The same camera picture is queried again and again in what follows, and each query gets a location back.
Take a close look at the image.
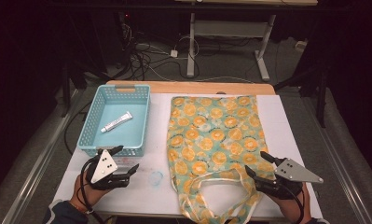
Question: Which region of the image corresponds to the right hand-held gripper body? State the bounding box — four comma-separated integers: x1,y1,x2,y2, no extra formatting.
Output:
254,157,324,201

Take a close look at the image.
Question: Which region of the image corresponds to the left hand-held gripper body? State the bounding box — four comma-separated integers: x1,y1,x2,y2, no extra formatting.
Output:
85,148,131,191

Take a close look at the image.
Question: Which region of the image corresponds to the light blue plastic basket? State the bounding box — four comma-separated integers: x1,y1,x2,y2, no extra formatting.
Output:
76,84,151,158

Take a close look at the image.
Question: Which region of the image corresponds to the white tube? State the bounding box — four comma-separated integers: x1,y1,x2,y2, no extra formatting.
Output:
100,110,134,134

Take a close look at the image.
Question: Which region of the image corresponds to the orange print cloth bag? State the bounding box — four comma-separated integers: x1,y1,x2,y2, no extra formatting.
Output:
166,94,277,224

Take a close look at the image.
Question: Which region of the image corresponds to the person's left hand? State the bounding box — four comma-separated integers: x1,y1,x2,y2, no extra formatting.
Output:
70,173,114,210

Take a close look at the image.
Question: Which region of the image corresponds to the person's right hand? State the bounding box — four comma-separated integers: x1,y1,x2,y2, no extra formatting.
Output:
269,183,311,224

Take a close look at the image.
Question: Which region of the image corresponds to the clear plastic packet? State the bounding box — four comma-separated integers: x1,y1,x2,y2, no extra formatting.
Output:
113,155,145,175

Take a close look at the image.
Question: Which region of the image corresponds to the white table mat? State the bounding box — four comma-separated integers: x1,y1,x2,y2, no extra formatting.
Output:
51,92,324,220

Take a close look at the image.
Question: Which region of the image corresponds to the black stand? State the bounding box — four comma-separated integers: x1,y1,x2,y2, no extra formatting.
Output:
60,60,89,119
273,60,329,129

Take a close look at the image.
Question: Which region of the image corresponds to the white box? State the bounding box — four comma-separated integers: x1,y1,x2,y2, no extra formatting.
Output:
295,39,309,53

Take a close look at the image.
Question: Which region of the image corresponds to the right hand-held gripper cable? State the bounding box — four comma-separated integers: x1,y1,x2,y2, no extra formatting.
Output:
279,182,305,224

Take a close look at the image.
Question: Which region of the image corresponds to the hand-held gripper cable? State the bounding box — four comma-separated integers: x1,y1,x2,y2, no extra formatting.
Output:
279,182,305,224
79,157,105,224

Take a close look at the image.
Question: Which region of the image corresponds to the left hand-held gripper cable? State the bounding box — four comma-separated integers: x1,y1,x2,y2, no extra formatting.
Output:
79,157,105,224

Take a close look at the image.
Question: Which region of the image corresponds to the metal rail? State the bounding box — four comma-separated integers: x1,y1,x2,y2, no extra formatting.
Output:
299,92,372,224
1,89,84,224

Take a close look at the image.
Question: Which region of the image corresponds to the white floor cable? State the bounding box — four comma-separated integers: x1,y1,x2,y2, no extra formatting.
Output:
147,63,256,84

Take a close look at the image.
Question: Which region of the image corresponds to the black floor cable bundle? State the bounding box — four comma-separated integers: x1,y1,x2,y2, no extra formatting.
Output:
117,12,203,82

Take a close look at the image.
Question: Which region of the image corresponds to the white desk frame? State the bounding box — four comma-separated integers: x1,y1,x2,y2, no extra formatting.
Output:
173,0,319,82

